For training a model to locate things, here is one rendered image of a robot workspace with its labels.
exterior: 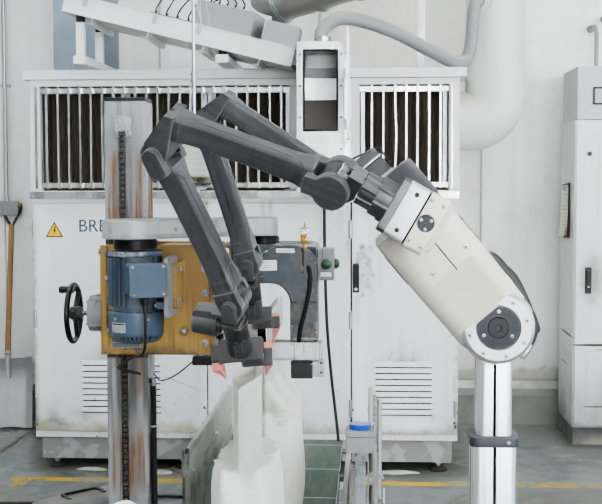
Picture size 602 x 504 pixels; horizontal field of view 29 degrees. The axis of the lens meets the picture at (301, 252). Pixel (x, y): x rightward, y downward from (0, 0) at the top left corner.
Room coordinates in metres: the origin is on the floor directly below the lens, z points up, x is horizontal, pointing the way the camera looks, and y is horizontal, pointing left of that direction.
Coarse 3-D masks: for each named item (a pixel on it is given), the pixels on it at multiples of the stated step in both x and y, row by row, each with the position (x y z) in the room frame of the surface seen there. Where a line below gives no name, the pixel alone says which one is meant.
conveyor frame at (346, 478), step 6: (348, 456) 4.60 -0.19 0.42; (348, 462) 4.50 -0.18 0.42; (348, 468) 4.41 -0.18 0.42; (348, 474) 4.32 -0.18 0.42; (342, 480) 4.72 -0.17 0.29; (348, 480) 4.24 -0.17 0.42; (348, 486) 4.16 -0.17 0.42; (348, 492) 4.57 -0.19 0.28; (336, 498) 4.15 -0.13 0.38; (342, 498) 3.99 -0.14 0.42; (348, 498) 4.48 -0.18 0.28
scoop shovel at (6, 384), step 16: (0, 368) 7.17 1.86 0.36; (16, 368) 7.16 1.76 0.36; (32, 368) 7.09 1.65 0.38; (0, 384) 7.16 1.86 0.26; (16, 384) 7.15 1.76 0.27; (32, 384) 7.08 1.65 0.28; (0, 400) 7.14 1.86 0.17; (16, 400) 7.13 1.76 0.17; (0, 416) 7.11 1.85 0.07; (16, 416) 7.11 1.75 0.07; (32, 416) 7.07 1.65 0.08
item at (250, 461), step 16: (240, 368) 3.10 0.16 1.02; (256, 368) 3.20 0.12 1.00; (240, 384) 3.10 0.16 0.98; (256, 384) 2.93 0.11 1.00; (240, 400) 2.79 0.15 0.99; (256, 400) 2.93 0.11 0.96; (240, 416) 2.79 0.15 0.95; (256, 416) 2.93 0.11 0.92; (240, 432) 2.79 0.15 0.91; (256, 432) 2.93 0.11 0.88; (224, 448) 3.05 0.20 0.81; (240, 448) 2.79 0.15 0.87; (256, 448) 2.93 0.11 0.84; (272, 448) 3.05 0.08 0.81; (224, 464) 2.88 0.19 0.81; (240, 464) 2.79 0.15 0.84; (256, 464) 2.87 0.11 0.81; (272, 464) 2.94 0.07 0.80; (224, 480) 2.83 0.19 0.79; (240, 480) 2.83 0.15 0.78; (256, 480) 2.82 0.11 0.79; (272, 480) 2.88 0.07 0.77; (224, 496) 2.82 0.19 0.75; (240, 496) 2.82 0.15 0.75; (256, 496) 2.82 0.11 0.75; (272, 496) 2.87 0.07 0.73
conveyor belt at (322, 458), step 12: (312, 444) 4.99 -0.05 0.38; (324, 444) 4.99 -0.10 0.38; (336, 444) 4.99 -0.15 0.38; (312, 456) 4.77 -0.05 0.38; (324, 456) 4.77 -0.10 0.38; (336, 456) 4.77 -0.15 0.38; (312, 468) 4.57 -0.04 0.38; (324, 468) 4.57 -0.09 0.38; (336, 468) 4.57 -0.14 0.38; (312, 480) 4.38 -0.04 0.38; (324, 480) 4.38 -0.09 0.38; (336, 480) 4.38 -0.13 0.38; (312, 492) 4.21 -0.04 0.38; (324, 492) 4.21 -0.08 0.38; (336, 492) 4.21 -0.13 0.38
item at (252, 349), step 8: (224, 344) 2.68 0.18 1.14; (232, 344) 2.61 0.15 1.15; (240, 344) 2.62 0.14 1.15; (248, 344) 2.62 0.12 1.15; (256, 344) 2.67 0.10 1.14; (224, 352) 2.66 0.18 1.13; (232, 352) 2.63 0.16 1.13; (240, 352) 2.63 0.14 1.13; (248, 352) 2.64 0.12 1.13; (256, 352) 2.65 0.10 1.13; (224, 360) 2.64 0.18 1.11; (232, 360) 2.64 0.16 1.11; (240, 360) 2.64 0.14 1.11; (248, 360) 2.64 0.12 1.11; (256, 360) 2.64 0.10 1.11
